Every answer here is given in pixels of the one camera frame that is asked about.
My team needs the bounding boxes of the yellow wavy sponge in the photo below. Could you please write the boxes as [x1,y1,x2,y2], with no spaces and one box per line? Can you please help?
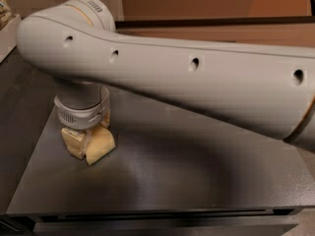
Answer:
[61,125,115,165]

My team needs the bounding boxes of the white box at left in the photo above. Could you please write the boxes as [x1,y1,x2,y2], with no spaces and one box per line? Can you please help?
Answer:
[0,14,22,63]

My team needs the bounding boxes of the striped object on box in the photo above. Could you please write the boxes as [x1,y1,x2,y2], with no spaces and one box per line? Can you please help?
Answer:
[0,0,12,30]

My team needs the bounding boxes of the dark side table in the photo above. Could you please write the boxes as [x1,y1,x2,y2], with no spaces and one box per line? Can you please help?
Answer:
[0,46,58,214]

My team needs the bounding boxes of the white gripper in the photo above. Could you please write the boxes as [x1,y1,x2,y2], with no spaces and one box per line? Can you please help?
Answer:
[54,86,110,160]

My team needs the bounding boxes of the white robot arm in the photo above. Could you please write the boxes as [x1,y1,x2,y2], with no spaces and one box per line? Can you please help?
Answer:
[16,0,315,151]

